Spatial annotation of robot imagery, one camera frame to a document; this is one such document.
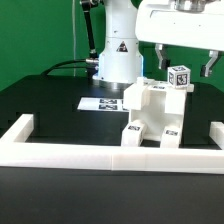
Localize white tagged block front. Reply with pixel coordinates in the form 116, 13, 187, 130
121, 120, 146, 147

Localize white flat tagged plank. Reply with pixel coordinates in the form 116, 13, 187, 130
77, 97, 126, 112

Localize white chair back part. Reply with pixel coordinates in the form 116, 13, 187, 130
123, 78, 194, 115

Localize black cable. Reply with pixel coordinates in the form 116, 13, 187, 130
40, 59, 98, 76

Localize white tagged cube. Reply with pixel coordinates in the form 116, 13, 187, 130
167, 65, 191, 88

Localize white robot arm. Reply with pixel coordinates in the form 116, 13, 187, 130
93, 0, 224, 89

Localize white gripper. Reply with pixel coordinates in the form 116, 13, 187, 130
135, 0, 224, 77

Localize white U-shaped border frame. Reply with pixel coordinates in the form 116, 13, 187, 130
0, 114, 224, 174

